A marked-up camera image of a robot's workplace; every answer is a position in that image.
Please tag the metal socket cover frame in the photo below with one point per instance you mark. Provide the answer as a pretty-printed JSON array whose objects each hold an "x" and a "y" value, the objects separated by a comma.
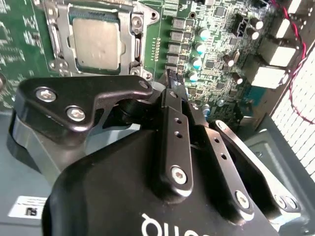
[{"x": 64, "y": 41}]

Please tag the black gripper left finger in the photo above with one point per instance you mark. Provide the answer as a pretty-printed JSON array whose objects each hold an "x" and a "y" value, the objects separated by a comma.
[{"x": 110, "y": 84}]

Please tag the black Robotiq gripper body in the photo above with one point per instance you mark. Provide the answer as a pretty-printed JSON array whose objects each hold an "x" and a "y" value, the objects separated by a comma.
[{"x": 110, "y": 196}]

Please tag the silver CPU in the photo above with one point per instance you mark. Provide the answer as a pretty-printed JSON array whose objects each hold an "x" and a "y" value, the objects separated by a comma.
[{"x": 96, "y": 46}]

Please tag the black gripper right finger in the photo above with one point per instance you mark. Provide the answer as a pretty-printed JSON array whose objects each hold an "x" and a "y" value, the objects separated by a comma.
[{"x": 229, "y": 177}]

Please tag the thin metal locking lever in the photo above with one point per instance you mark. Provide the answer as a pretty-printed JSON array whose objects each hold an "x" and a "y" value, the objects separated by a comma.
[{"x": 136, "y": 49}]

